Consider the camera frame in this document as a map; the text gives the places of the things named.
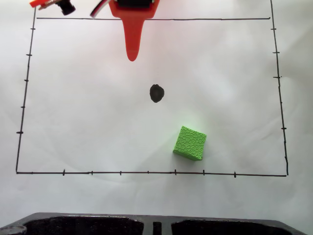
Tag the green textured cube block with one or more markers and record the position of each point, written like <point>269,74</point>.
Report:
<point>189,144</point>

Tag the white paper sheet black frame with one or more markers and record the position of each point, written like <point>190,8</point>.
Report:
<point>85,110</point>

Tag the black dot mark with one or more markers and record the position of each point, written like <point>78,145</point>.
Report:
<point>156,93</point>

